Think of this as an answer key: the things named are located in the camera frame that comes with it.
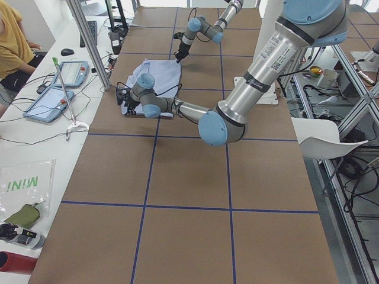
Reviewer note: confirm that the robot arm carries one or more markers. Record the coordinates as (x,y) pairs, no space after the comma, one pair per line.
(299,25)
(199,24)

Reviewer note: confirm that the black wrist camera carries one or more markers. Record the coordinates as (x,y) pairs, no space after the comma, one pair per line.
(122,92)
(178,35)

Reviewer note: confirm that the black white small device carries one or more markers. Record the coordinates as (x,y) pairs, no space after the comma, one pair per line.
(20,236)

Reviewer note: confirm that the green fabric pouch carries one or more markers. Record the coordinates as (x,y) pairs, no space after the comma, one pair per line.
(26,217)

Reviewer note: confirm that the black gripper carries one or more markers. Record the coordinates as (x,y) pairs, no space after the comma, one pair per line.
(181,50)
(128,103)

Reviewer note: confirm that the blue teach pendant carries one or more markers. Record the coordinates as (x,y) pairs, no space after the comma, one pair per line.
(73,73)
(49,105)

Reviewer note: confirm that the clear plastic MiNi bag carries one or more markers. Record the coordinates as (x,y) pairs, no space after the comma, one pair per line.
(27,183)

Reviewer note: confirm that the blue teach pendant near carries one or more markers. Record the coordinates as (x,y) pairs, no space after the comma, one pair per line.
(49,105)

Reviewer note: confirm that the blue teach pendant far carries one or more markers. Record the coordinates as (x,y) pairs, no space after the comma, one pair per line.
(73,73)

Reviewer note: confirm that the black computer mouse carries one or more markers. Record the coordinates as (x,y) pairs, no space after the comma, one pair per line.
(67,52)

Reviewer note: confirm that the red bottle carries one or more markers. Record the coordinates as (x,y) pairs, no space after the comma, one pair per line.
(17,263)

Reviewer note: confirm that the light blue striped shirt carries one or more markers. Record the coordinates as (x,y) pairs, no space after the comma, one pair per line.
(160,77)

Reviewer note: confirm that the person in yellow shirt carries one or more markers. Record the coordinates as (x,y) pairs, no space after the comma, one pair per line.
(18,59)

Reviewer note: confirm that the grey aluminium frame post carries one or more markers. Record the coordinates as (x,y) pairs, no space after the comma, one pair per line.
(90,45)

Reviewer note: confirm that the green handled grabber stick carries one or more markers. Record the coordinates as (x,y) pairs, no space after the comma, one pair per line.
(75,124)

